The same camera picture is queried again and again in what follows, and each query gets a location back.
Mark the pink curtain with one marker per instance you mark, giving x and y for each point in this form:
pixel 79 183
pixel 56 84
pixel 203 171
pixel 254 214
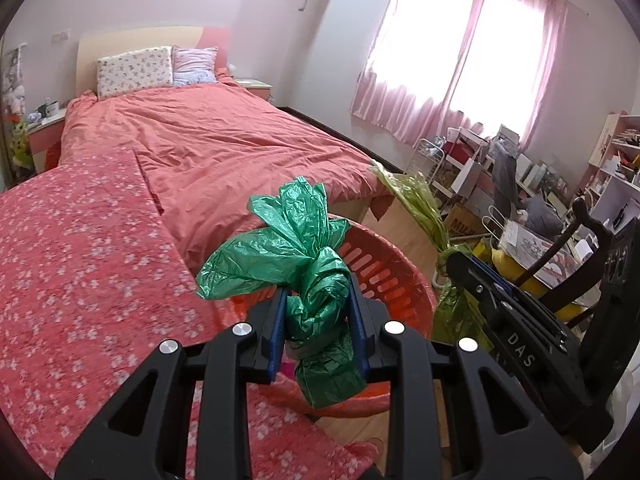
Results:
pixel 450 60

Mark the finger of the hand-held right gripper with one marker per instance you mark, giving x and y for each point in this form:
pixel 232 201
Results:
pixel 470 275
pixel 497 285

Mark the dark wooden chair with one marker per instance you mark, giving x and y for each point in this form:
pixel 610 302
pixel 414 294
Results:
pixel 580 215

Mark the hanging plush toys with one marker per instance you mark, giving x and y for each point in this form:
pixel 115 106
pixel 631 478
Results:
pixel 17 135

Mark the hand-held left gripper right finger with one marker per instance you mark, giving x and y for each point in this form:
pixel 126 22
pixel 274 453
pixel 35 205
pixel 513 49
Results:
pixel 357 335

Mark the olive green plastic bag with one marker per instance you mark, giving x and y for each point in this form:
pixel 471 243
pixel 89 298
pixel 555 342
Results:
pixel 425 205

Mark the orange plastic basket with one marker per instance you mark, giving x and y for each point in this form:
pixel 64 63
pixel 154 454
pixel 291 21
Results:
pixel 395 275

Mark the cream nightstand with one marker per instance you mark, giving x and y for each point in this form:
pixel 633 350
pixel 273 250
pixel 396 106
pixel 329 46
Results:
pixel 255 87

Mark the floral white pillow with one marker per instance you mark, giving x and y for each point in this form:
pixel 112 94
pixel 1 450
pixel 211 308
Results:
pixel 135 72

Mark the pink duvet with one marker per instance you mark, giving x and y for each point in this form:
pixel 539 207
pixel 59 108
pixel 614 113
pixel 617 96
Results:
pixel 225 140

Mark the cardboard box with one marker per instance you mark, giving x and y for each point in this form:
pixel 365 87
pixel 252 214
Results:
pixel 462 222

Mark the cluttered white desk shelf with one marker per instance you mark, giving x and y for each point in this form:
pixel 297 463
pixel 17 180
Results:
pixel 470 160

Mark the yellow bag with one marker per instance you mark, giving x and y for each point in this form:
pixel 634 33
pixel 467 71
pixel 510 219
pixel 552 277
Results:
pixel 510 265

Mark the white mug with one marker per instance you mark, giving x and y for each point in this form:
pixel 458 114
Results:
pixel 50 108

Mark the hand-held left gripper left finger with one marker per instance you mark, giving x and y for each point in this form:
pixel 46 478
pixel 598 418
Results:
pixel 277 335

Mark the pink striped pillow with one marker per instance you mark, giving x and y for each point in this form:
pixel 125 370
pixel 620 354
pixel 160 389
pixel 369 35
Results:
pixel 195 65

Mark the pink nightstand with mug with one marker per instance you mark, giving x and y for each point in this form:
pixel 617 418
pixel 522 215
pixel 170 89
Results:
pixel 45 140

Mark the cream and pink headboard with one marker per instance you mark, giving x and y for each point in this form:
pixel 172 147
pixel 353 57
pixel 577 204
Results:
pixel 100 42

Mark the dark green plastic bag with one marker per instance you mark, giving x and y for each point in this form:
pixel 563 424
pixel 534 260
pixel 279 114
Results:
pixel 300 240

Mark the white bookshelf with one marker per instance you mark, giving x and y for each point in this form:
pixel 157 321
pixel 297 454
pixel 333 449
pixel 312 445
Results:
pixel 615 160

